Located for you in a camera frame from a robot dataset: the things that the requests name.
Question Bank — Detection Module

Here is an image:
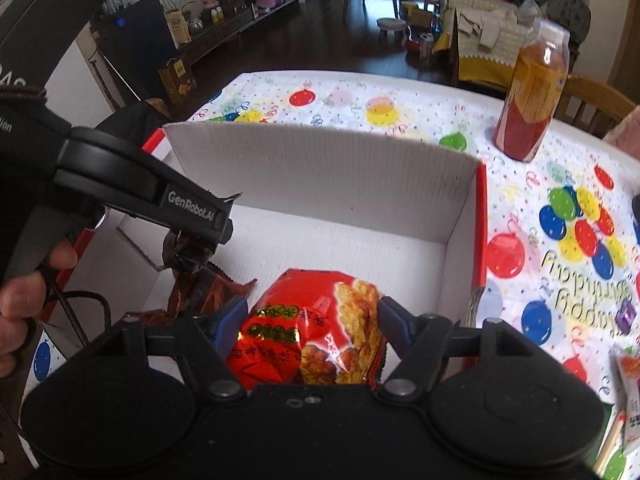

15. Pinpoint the purple candy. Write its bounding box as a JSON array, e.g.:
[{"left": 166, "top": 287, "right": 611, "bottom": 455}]
[{"left": 615, "top": 298, "right": 637, "bottom": 336}]

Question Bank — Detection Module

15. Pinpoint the red white cardboard box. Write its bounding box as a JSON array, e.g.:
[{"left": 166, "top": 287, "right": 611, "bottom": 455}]
[{"left": 37, "top": 120, "right": 490, "bottom": 361}]

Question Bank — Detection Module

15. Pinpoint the red fried snack bag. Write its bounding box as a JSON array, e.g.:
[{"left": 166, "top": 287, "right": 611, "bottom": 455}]
[{"left": 227, "top": 269, "right": 386, "bottom": 390}]

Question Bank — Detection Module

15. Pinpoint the black jacket on chair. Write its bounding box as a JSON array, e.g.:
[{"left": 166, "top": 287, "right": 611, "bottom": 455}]
[{"left": 96, "top": 99, "right": 172, "bottom": 148}]

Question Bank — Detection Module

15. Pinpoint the balloon birthday tablecloth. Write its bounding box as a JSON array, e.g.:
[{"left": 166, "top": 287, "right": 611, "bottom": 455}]
[{"left": 22, "top": 70, "right": 640, "bottom": 480}]

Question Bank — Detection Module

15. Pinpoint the white noodle snack packet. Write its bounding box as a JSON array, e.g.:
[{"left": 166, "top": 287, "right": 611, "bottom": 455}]
[{"left": 614, "top": 346, "right": 640, "bottom": 455}]

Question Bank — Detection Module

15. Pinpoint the brown foil snack packet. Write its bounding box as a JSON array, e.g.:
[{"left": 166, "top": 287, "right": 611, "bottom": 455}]
[{"left": 125, "top": 230, "right": 257, "bottom": 325}]

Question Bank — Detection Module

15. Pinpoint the sofa with yellow cover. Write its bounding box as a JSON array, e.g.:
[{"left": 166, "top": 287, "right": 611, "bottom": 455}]
[{"left": 433, "top": 0, "right": 591, "bottom": 90}]

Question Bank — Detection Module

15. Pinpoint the person's left hand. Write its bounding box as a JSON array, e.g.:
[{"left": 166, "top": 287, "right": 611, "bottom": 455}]
[{"left": 0, "top": 236, "right": 80, "bottom": 378}]

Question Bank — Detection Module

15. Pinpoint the cream stick snack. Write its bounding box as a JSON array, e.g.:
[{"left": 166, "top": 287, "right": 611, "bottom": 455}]
[{"left": 593, "top": 410, "right": 626, "bottom": 477}]

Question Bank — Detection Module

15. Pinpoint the wooden chair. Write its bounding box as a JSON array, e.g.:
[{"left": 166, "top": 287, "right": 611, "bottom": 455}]
[{"left": 554, "top": 74, "right": 637, "bottom": 139}]

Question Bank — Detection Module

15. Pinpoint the tv cabinet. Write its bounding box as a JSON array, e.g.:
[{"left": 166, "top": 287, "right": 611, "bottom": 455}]
[{"left": 177, "top": 0, "right": 299, "bottom": 65}]

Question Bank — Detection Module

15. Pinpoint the small round stool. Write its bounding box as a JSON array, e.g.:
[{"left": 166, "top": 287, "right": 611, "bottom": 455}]
[{"left": 376, "top": 18, "right": 407, "bottom": 42}]

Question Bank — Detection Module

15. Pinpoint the orange juice bottle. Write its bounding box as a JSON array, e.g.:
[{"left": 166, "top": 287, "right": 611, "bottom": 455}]
[{"left": 492, "top": 18, "right": 570, "bottom": 162}]

